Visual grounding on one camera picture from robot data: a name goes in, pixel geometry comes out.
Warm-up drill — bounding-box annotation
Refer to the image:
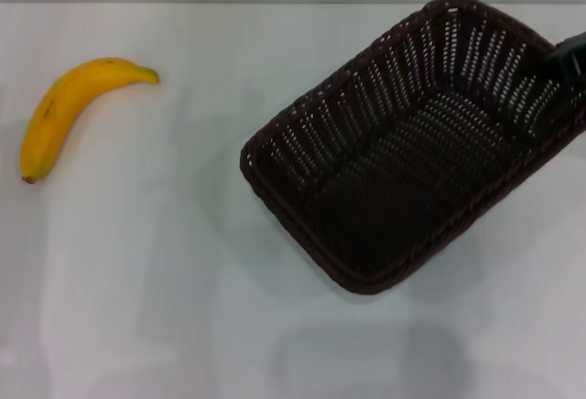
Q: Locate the black woven plastic basket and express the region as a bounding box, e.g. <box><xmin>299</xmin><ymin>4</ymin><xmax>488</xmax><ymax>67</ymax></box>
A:
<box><xmin>239</xmin><ymin>0</ymin><xmax>586</xmax><ymax>296</ymax></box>

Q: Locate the yellow banana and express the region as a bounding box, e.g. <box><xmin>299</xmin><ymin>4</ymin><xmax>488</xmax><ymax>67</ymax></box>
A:
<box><xmin>19</xmin><ymin>57</ymin><xmax>161</xmax><ymax>185</ymax></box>

